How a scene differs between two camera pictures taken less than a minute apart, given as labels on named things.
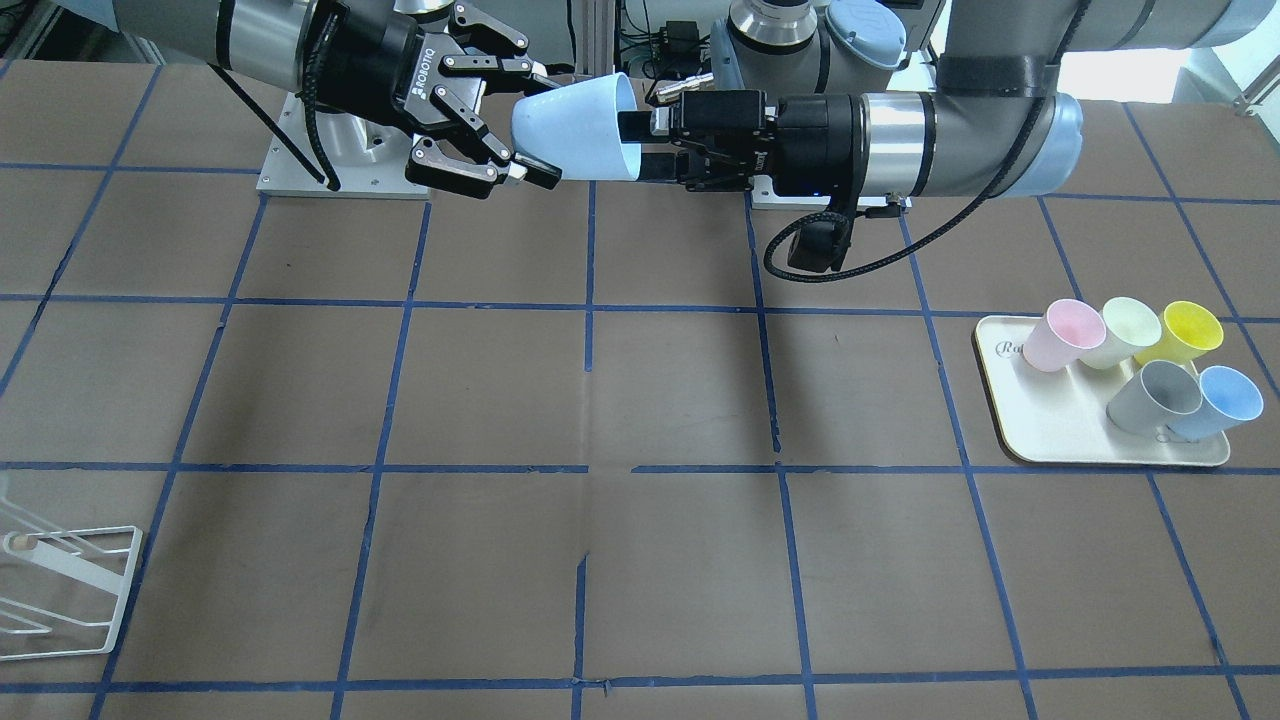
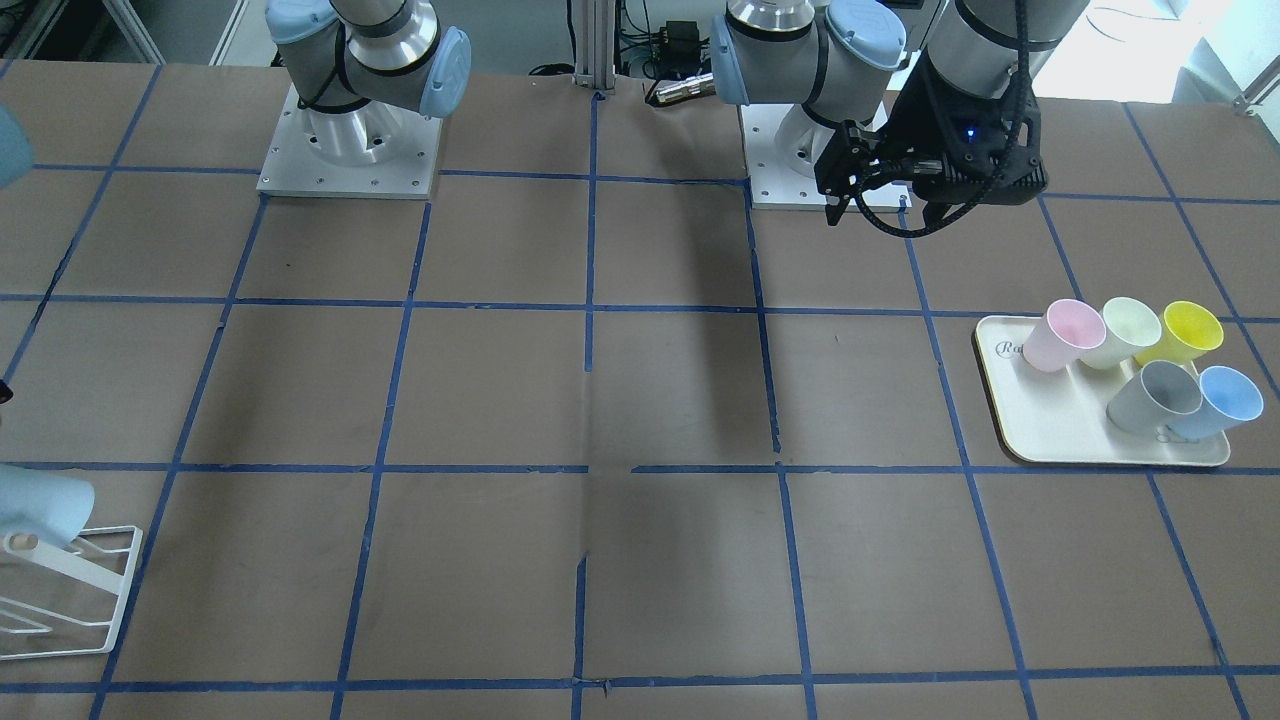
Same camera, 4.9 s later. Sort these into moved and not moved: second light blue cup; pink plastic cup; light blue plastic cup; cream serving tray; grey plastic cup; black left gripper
Moved: black left gripper; light blue plastic cup
Not moved: grey plastic cup; cream serving tray; second light blue cup; pink plastic cup
